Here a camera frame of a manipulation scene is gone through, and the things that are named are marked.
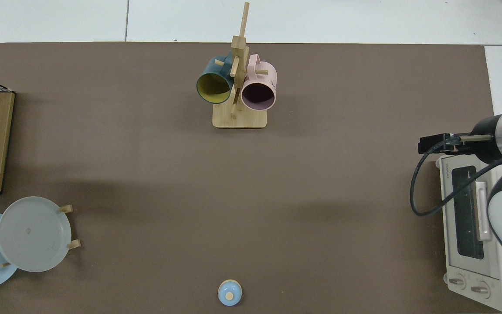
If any pink cup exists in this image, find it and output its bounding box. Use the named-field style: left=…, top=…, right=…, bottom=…
left=241, top=54, right=277, bottom=111

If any pale toaster oven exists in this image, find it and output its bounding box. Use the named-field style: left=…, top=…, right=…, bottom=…
left=435, top=155, right=502, bottom=312

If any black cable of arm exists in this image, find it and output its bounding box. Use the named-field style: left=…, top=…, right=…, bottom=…
left=410, top=135, right=502, bottom=217

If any dark blue cup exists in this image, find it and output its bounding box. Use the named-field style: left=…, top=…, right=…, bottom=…
left=196, top=55, right=236, bottom=104

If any grey plate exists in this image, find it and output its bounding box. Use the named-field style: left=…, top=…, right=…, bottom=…
left=0, top=196, right=72, bottom=273

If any wooden cup stand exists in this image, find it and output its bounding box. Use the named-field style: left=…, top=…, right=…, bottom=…
left=212, top=2, right=267, bottom=129

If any brown table cloth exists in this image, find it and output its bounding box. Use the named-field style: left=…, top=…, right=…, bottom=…
left=0, top=42, right=495, bottom=314

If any wooden plate rack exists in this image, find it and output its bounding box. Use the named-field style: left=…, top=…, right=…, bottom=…
left=0, top=204, right=81, bottom=267

